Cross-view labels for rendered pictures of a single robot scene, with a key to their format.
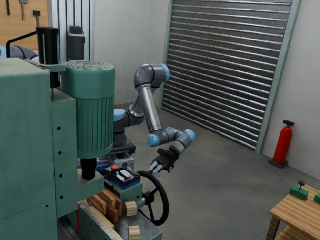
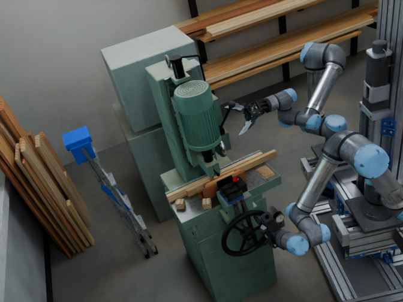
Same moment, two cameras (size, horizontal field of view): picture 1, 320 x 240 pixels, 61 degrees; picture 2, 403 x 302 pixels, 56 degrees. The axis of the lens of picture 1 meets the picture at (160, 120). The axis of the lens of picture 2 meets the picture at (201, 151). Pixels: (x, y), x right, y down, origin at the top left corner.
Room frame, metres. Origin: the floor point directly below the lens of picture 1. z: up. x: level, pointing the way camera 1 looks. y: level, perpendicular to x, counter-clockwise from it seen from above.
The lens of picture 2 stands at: (1.71, -1.15, 2.31)
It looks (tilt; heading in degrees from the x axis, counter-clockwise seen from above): 36 degrees down; 121
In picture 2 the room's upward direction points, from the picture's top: 14 degrees counter-clockwise
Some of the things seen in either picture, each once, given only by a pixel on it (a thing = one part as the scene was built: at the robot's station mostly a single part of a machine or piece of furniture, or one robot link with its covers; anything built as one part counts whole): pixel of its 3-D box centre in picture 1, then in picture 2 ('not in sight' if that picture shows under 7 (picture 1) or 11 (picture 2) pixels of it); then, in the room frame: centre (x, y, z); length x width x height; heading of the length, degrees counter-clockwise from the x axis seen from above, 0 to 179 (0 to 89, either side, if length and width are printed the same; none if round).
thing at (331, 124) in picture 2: not in sight; (334, 128); (1.49, 0.73, 0.98); 0.13 x 0.12 x 0.14; 162
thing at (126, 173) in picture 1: (122, 174); (234, 189); (1.07, 0.15, 0.99); 0.13 x 0.11 x 0.06; 47
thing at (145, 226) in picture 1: (106, 204); (228, 196); (1.00, 0.20, 0.87); 0.61 x 0.30 x 0.06; 47
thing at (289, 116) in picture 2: not in sight; (288, 115); (1.29, 0.48, 1.22); 0.11 x 0.08 x 0.11; 162
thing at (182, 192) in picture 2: (80, 205); (216, 176); (0.91, 0.29, 0.92); 0.60 x 0.02 x 0.05; 47
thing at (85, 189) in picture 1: (83, 187); (208, 164); (0.89, 0.27, 1.03); 0.14 x 0.07 x 0.09; 137
